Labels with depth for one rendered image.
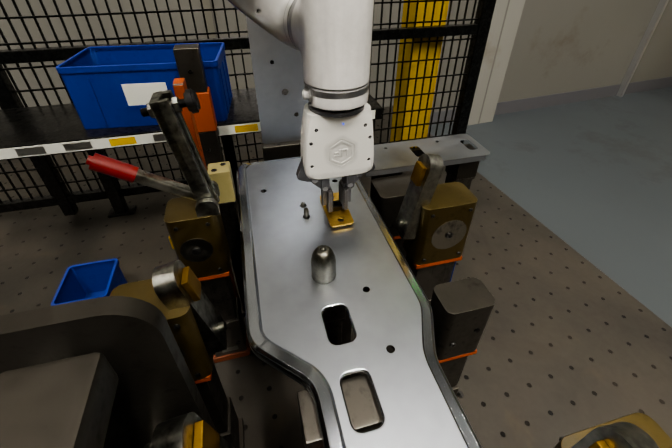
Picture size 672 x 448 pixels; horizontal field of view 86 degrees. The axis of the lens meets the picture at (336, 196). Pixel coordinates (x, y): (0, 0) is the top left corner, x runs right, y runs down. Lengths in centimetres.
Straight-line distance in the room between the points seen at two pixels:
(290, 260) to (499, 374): 48
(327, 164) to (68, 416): 38
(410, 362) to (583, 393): 49
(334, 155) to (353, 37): 16
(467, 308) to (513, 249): 58
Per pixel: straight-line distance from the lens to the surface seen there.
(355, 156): 51
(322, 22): 43
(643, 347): 99
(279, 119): 78
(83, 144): 91
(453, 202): 56
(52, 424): 23
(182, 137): 48
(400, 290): 48
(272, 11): 51
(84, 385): 24
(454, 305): 50
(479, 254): 101
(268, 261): 52
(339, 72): 44
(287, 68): 75
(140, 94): 87
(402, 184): 70
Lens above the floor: 137
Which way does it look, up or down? 36 degrees down
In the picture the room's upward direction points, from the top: straight up
